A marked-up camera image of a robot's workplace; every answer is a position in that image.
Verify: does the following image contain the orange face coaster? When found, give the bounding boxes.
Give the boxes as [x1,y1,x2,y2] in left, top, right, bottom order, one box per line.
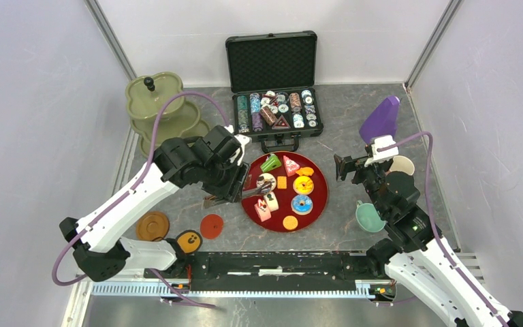
[176,230,203,254]

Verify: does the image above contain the red round coaster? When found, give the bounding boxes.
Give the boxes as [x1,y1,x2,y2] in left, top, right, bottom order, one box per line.
[200,214,224,240]

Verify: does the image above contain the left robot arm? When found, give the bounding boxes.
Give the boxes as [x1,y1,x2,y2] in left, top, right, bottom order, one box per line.
[59,126,251,281]

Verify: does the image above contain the white roll cake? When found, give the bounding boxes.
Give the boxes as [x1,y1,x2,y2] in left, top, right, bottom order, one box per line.
[264,191,279,212]

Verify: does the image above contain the pink mug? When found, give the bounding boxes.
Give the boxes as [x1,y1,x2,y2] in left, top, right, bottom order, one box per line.
[387,155,415,176]

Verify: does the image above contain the green triangular cake slice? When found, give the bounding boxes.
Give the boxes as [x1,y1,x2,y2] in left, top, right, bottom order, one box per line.
[260,153,282,173]

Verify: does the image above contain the metal tongs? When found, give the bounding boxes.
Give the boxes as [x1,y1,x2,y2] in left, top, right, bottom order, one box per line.
[202,181,272,209]

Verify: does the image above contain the yellow donut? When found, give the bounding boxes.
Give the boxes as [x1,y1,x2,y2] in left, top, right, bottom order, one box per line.
[293,176,315,196]

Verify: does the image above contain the red round tray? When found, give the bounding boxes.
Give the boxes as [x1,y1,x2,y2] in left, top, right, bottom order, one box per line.
[241,151,328,232]

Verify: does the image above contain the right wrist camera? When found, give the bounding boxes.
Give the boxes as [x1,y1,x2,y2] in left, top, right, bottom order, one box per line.
[364,135,399,167]

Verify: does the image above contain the white chocolate donut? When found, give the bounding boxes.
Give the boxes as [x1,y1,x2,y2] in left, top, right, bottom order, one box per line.
[256,173,277,195]

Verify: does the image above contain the orange round cookie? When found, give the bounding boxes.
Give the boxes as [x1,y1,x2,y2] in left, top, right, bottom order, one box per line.
[282,215,298,230]

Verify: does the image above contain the purple pitcher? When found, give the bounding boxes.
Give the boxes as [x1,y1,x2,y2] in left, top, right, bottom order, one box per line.
[359,96,400,144]

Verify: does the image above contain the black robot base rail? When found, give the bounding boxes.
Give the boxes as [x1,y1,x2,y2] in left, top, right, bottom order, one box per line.
[92,251,395,303]

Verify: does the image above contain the black poker chip case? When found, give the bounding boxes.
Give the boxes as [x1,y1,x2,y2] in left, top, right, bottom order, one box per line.
[225,31,323,153]

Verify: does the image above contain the teal cup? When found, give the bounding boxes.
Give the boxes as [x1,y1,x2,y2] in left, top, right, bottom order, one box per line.
[355,200,385,233]

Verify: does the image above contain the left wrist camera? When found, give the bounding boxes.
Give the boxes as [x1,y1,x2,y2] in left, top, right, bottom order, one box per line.
[220,125,251,170]

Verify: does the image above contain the pink roll cake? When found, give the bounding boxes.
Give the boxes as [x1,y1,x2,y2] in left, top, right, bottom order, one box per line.
[254,199,271,222]

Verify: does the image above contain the blue donut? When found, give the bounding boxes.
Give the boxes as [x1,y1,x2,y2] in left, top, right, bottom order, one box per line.
[291,194,313,215]

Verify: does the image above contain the orange fish cookie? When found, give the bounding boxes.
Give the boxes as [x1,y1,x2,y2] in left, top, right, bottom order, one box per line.
[296,167,315,176]

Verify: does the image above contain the green three-tier dessert stand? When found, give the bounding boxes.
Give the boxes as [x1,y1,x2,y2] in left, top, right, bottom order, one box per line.
[124,71,212,159]

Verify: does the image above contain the brown wooden coaster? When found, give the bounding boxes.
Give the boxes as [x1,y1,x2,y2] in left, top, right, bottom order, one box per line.
[136,211,170,242]

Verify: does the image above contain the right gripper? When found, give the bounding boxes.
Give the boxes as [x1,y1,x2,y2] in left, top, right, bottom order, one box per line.
[333,153,391,217]

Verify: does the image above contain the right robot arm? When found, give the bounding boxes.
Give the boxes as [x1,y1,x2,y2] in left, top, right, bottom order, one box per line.
[334,155,523,326]

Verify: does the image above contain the yellow rectangular biscuit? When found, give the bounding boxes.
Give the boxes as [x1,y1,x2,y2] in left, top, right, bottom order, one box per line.
[276,176,288,189]

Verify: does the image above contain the pink triangular cake slice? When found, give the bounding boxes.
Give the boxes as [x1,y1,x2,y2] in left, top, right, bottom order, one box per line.
[283,155,300,177]

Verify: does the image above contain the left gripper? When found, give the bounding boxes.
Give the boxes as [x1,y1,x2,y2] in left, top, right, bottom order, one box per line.
[202,157,251,204]

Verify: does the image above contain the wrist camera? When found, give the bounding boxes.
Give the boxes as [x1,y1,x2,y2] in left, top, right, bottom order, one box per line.
[364,135,399,167]
[220,125,251,170]

